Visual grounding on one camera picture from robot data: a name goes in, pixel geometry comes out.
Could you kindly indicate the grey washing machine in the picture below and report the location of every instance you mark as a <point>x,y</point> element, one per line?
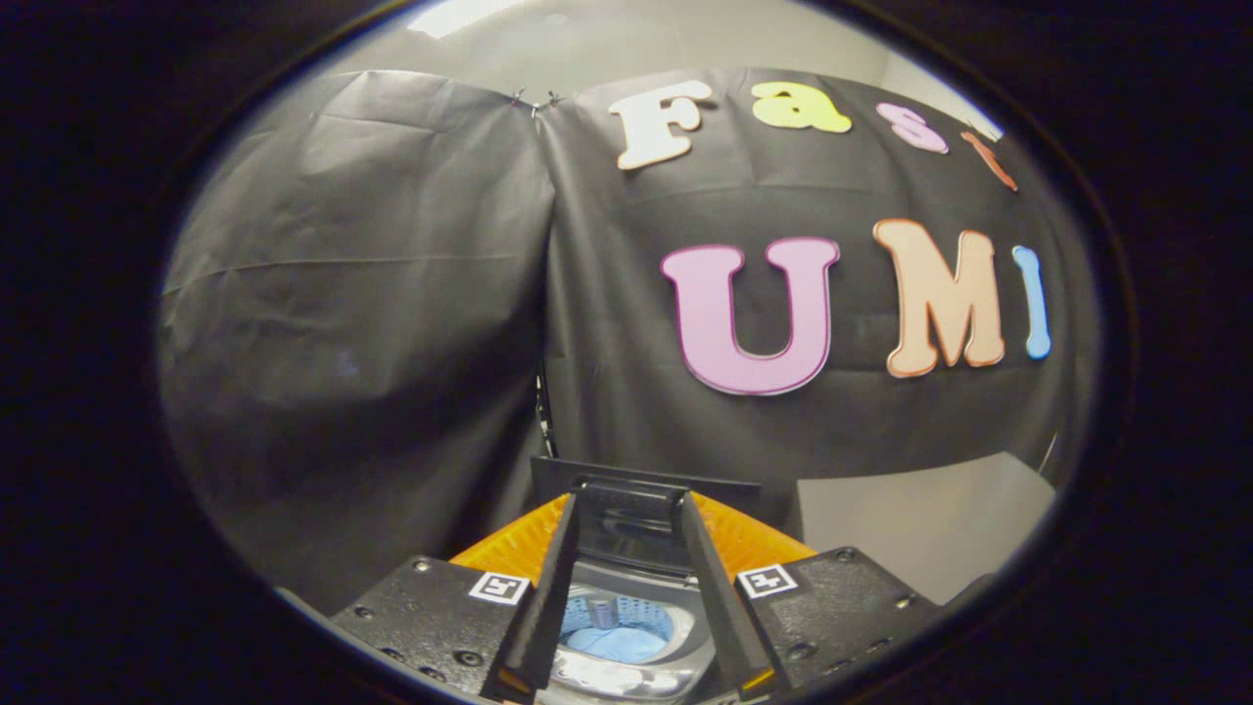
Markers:
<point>685,668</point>

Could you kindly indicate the beige cabinet with dark frame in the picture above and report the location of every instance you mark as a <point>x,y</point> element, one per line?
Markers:
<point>910,519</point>

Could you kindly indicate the black backdrop cloth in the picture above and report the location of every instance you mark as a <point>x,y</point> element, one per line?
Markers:
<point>392,294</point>

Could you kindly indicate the light blue polo shirt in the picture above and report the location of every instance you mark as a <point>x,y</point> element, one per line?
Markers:
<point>617,644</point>

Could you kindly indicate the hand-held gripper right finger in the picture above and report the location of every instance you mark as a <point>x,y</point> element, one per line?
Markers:
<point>715,597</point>

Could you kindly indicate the ceiling light panel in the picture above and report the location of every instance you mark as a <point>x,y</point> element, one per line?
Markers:
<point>460,15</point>

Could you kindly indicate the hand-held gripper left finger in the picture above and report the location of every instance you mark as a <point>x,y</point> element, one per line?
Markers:
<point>548,607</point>

